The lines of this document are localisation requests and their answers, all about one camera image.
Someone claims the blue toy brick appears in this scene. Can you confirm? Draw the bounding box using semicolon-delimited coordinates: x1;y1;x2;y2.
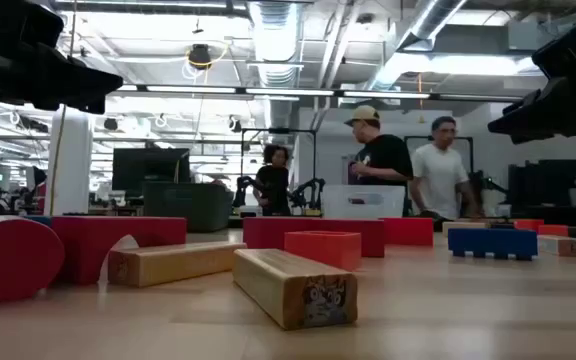
447;227;539;262
21;214;53;227

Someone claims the black ceiling dome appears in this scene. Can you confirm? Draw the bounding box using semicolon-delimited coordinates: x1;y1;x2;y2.
187;43;213;70

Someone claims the green plastic bin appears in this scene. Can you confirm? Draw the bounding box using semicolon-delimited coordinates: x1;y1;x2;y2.
142;180;234;233

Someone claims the white column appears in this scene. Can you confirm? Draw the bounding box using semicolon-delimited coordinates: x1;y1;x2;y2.
43;104;94;216

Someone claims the wooden block with cat print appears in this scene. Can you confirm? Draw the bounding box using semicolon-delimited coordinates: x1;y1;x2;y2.
232;248;359;331

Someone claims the overhead light beam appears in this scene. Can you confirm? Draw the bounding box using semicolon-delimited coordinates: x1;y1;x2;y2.
105;83;524;104

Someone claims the black computer monitor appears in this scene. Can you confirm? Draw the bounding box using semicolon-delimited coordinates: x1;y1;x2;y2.
111;147;192;197

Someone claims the plain wooden block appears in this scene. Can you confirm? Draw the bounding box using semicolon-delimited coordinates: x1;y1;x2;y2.
107;241;248;288

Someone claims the long red rectangular block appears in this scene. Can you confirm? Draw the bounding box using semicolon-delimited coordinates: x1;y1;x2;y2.
242;216;386;259

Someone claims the silver ventilation duct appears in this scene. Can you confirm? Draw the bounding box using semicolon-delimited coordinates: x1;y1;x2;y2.
367;0;469;91
246;0;303;131

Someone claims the orange hollow toy brick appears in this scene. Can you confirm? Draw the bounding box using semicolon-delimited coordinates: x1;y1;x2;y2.
283;230;363;272

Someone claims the yellow hanging cable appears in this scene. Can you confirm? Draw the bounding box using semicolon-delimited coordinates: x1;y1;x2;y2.
49;0;77;216

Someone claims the person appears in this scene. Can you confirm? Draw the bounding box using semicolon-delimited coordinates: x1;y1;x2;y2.
253;144;293;217
343;104;415;217
408;115;480;221

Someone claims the short red rectangular block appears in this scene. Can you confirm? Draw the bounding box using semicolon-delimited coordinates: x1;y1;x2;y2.
382;216;435;247

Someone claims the red arch block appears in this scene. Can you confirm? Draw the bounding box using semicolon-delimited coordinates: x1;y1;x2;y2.
50;215;188;286

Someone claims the red cylinder block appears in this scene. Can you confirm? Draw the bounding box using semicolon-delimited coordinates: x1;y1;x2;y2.
0;214;66;303

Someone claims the clear plastic bin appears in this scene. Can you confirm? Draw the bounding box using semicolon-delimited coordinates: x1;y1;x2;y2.
320;184;407;220

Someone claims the black shelf unit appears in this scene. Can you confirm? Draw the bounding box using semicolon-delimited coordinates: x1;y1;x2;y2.
507;158;576;211

